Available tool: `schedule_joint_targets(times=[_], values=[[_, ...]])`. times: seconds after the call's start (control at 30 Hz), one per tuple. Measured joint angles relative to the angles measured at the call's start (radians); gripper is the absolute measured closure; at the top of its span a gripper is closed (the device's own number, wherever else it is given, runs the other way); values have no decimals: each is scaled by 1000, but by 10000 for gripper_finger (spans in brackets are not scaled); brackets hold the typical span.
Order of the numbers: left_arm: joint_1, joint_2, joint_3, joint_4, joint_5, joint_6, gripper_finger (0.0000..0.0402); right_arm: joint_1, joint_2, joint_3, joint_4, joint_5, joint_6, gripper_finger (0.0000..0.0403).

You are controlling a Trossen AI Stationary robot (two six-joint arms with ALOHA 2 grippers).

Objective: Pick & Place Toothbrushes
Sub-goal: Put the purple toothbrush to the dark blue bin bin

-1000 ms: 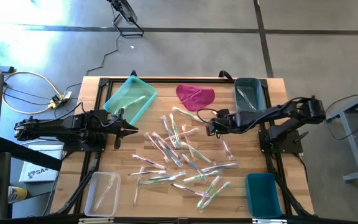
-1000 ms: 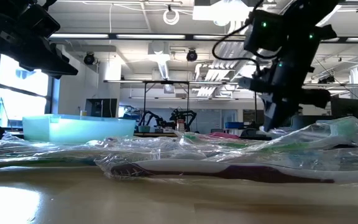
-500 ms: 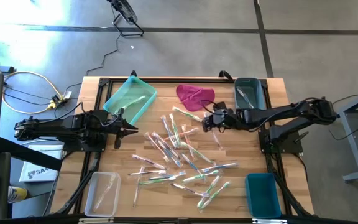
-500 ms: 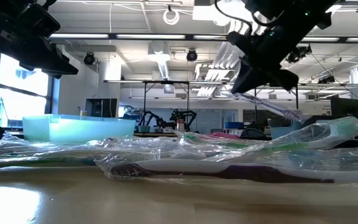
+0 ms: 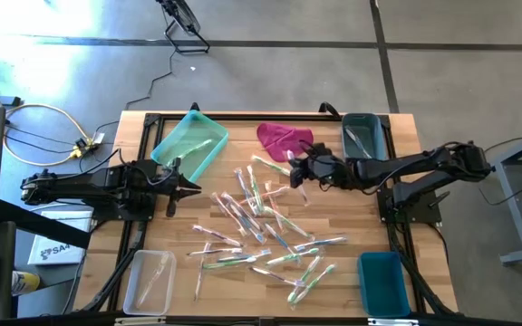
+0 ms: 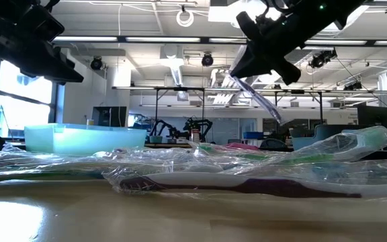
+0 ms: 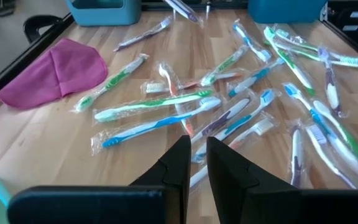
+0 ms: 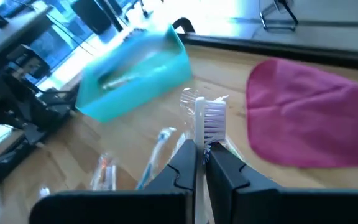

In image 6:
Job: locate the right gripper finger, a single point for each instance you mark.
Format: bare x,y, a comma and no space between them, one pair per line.
250,64

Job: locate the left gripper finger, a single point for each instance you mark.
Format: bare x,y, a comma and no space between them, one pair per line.
60,69

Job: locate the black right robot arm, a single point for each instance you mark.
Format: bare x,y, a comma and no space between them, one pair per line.
331,10

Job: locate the black background robot arm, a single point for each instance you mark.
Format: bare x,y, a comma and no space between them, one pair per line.
163,127
197,124

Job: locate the yellow cup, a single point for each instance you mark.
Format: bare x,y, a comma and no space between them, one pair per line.
90,122

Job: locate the black monitor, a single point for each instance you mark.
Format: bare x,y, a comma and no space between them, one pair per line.
109,117
375,117

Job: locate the blue crate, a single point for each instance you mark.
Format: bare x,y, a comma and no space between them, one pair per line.
253,135

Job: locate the light turquoise plastic bin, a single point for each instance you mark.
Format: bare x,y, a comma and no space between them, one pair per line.
79,141

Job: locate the black chair back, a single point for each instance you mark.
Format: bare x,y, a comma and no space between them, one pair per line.
274,144

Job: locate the red white container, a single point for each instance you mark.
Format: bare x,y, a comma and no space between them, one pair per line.
195,135

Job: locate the grey-blue plastic bin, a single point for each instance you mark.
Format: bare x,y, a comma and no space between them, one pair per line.
314,134

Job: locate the black ceiling-mounted camera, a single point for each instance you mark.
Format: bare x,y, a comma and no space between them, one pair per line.
207,60
96,63
321,58

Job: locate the silver ventilation duct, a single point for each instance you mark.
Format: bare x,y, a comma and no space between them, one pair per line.
348,23

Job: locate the black background station frame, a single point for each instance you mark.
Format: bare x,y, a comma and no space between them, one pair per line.
180,89

